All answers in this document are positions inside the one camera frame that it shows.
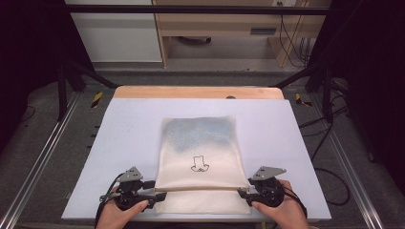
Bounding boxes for yellow black tape strip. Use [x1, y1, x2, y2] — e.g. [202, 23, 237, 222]
[90, 91, 105, 110]
[293, 93, 314, 109]

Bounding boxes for aluminium rail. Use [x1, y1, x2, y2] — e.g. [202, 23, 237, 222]
[309, 93, 386, 229]
[0, 91, 81, 229]

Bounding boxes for person's right hand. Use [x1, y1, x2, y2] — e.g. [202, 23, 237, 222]
[250, 179, 310, 229]

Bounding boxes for white cabinet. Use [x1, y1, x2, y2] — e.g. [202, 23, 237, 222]
[64, 0, 163, 64]

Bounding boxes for black metal frame stand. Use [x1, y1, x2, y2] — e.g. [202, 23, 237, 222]
[272, 59, 336, 124]
[56, 59, 121, 122]

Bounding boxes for hand-held gripper cable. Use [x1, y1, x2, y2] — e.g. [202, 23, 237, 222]
[282, 185, 309, 221]
[94, 173, 126, 229]

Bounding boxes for cream mesh zipper bag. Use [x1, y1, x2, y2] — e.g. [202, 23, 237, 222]
[154, 114, 253, 216]

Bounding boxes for dark curtain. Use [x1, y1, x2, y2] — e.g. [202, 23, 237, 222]
[308, 0, 405, 194]
[0, 0, 94, 152]

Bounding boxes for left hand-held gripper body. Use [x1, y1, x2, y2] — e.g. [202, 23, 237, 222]
[113, 166, 151, 212]

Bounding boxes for person's left hand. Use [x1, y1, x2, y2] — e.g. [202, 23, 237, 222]
[95, 186, 150, 229]

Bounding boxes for hanging black cables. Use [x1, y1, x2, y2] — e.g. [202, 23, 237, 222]
[277, 1, 312, 69]

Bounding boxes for right hand-held gripper cable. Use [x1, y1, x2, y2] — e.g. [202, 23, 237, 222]
[282, 185, 309, 221]

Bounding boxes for thin black floor cable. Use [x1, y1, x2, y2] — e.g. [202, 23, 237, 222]
[17, 104, 36, 124]

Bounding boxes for white foam mat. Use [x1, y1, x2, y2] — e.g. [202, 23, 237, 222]
[61, 97, 332, 222]

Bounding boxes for wooden desk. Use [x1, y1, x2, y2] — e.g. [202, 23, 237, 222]
[152, 0, 332, 69]

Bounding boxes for black horizontal frame bar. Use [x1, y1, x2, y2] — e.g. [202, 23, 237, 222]
[63, 4, 330, 16]

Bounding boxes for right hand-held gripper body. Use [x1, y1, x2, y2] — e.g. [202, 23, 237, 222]
[247, 166, 288, 208]

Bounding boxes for left hand-held gripper cable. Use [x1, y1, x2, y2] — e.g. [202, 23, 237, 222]
[94, 173, 126, 229]

